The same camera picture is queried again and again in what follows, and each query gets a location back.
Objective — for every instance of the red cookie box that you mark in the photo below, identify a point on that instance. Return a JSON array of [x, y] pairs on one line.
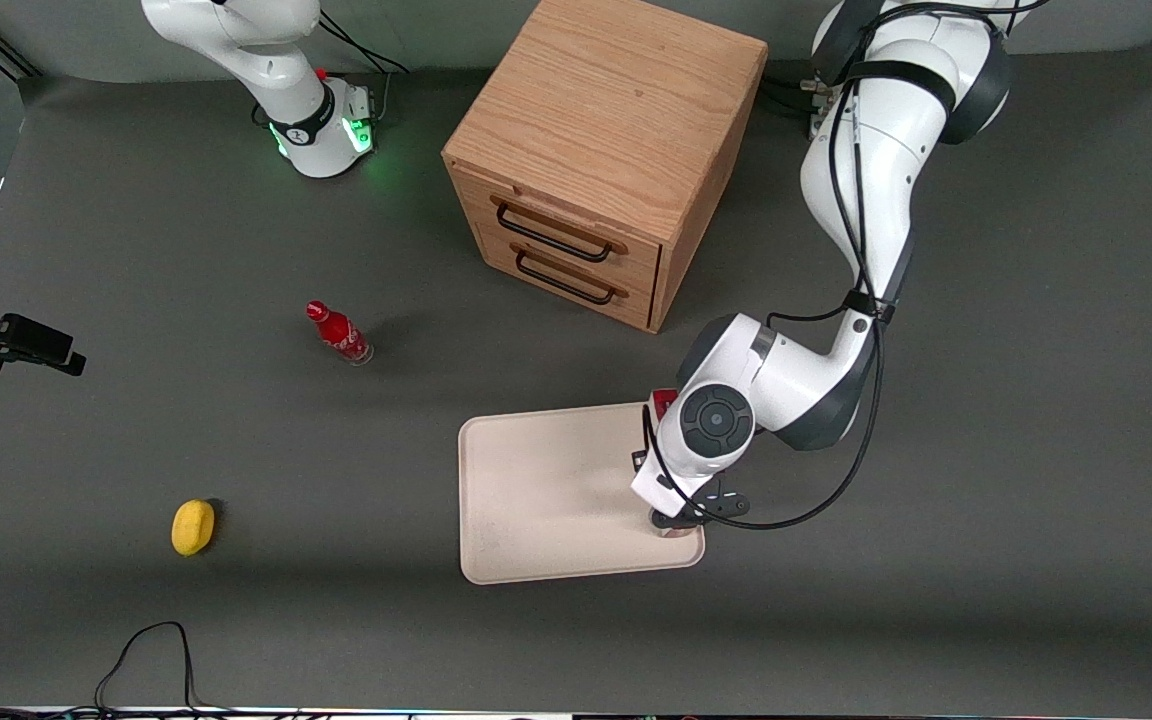
[[664, 402]]

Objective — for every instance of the yellow lemon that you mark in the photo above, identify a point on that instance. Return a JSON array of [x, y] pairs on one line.
[[192, 527]]

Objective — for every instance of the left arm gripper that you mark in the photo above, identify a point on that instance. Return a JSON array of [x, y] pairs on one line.
[[638, 459]]

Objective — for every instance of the white rectangular tray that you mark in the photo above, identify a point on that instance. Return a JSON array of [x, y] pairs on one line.
[[556, 490]]

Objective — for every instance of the wooden drawer front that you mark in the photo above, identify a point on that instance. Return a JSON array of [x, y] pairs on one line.
[[636, 302], [636, 258]]

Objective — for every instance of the wooden drawer cabinet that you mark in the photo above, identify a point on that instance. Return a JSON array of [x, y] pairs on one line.
[[606, 110]]

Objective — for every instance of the red cola bottle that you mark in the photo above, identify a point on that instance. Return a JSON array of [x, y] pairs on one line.
[[339, 334]]

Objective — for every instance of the dark diagonal frame rail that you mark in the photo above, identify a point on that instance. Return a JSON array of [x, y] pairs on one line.
[[1, 52]]

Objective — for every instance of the grey table cover sheet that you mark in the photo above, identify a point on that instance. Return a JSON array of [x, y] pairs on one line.
[[986, 550]]

